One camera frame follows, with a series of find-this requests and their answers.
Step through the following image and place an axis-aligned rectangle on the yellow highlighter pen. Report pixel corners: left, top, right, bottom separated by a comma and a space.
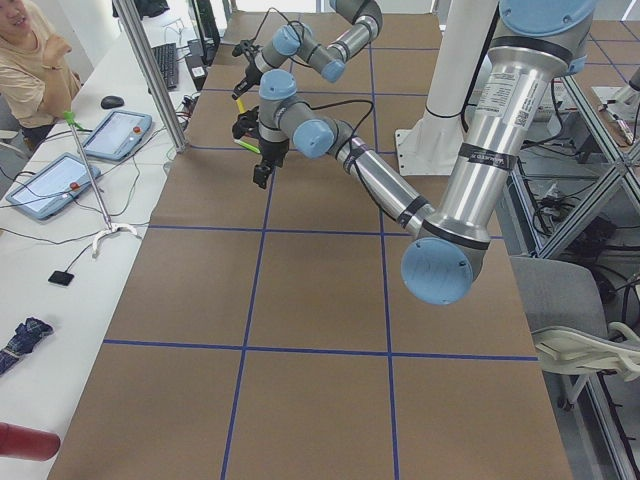
236, 99, 247, 114

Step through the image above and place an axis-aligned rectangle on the near blue teach pendant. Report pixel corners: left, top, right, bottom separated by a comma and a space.
7, 153, 91, 220

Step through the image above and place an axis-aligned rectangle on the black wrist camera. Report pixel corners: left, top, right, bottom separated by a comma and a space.
232, 106, 260, 140

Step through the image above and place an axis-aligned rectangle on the red cylinder bottle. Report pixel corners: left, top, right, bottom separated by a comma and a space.
1, 423, 61, 461

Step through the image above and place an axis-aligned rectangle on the seated person beige shirt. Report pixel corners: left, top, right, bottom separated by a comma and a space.
1, 1, 81, 150

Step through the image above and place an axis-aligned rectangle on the grey office chair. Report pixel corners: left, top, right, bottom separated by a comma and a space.
510, 256, 639, 411

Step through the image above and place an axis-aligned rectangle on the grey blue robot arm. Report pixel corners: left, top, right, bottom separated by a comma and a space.
232, 0, 383, 100

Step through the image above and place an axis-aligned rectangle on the aluminium frame post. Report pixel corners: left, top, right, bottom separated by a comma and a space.
112, 0, 187, 153

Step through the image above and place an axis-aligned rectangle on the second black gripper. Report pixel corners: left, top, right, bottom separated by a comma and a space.
253, 139, 289, 189

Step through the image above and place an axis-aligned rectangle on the second grey blue robot arm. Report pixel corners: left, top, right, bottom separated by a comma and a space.
233, 1, 596, 305

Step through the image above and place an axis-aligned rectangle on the aluminium frame right side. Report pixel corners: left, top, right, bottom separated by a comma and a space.
498, 65, 639, 479

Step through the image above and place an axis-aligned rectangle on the blue teach pendant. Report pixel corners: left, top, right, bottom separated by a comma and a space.
7, 153, 91, 220
83, 110, 152, 161

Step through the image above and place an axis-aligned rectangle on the black keyboard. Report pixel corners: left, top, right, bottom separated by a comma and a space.
151, 43, 179, 90

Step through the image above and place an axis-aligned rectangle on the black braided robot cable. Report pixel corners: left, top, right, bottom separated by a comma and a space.
232, 6, 321, 66

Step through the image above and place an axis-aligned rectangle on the small black square pad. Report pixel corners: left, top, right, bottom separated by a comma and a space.
48, 270, 74, 287

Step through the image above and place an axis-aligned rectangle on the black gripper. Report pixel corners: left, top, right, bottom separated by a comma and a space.
232, 58, 264, 99

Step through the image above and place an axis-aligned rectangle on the metal rod stand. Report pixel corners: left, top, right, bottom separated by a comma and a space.
63, 110, 142, 259

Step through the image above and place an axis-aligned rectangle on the far blue teach pendant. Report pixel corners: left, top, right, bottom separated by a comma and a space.
83, 110, 152, 161

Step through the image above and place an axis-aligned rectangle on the black computer mouse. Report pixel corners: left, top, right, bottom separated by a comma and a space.
100, 95, 125, 110

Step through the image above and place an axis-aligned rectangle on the green highlighter pen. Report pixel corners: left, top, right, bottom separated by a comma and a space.
234, 139, 261, 154

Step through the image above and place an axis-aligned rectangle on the folded dark blue umbrella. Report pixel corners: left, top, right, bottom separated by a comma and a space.
1, 317, 54, 375

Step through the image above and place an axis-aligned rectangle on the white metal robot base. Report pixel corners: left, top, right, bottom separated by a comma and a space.
396, 0, 498, 176

